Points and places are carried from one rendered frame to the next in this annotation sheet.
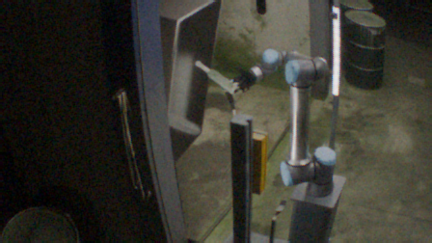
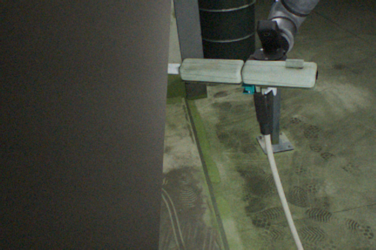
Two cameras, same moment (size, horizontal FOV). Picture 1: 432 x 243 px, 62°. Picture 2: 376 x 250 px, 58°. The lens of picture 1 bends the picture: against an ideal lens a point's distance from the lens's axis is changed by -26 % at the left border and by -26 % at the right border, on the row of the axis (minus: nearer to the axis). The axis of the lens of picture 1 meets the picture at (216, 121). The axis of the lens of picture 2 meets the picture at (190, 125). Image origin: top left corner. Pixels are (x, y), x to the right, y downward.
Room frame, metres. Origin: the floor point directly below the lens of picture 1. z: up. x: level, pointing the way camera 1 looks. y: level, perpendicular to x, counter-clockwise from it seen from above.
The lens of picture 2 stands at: (2.03, 0.45, 1.46)
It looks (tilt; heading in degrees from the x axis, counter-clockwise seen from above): 33 degrees down; 326
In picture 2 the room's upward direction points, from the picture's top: 8 degrees counter-clockwise
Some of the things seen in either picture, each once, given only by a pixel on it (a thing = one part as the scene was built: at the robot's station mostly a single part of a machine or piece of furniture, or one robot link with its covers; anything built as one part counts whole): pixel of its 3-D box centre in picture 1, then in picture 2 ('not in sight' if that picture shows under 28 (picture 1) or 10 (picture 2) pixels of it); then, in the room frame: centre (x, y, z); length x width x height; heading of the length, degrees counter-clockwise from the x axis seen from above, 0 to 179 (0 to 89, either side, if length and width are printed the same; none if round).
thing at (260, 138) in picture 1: (249, 162); not in sight; (1.36, -0.11, 1.42); 0.12 x 0.06 x 0.26; 60
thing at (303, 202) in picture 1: (313, 221); not in sight; (2.02, -0.62, 0.32); 0.31 x 0.31 x 0.64; 60
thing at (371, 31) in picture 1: (364, 49); (226, 17); (4.53, -1.86, 0.44); 0.59 x 0.58 x 0.89; 164
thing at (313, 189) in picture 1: (321, 181); not in sight; (2.02, -0.62, 0.69); 0.19 x 0.19 x 0.10
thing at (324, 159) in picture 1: (322, 164); not in sight; (2.02, -0.61, 0.83); 0.17 x 0.15 x 0.18; 99
